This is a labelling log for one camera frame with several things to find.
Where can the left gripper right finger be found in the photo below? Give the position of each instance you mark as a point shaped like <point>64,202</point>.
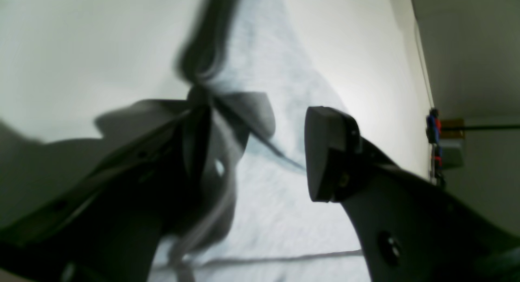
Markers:
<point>409,230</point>

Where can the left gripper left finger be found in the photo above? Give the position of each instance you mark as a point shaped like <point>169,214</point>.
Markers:
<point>95,210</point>

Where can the grey T-shirt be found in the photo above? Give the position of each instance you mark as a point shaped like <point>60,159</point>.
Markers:
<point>247,62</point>

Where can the bar clamp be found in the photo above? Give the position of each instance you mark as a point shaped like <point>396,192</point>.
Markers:
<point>436,172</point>
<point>434,126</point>

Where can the right bar clamp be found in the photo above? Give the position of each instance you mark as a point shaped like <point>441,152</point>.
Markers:
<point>434,126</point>

